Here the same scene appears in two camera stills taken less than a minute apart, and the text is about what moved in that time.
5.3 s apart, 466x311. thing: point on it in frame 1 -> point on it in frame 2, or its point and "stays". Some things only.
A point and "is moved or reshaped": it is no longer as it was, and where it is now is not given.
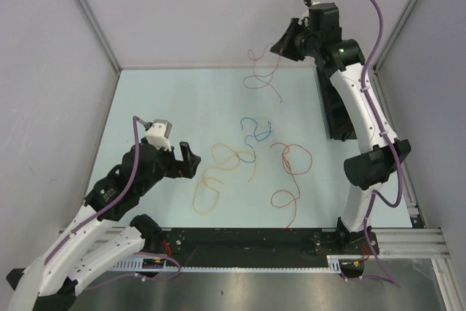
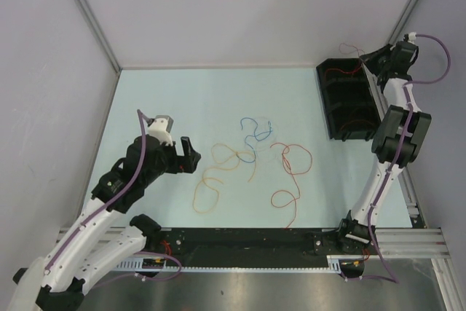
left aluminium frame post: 89,12 stays
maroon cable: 261,76 is moved or reshaped
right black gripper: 284,46 -> 369,59
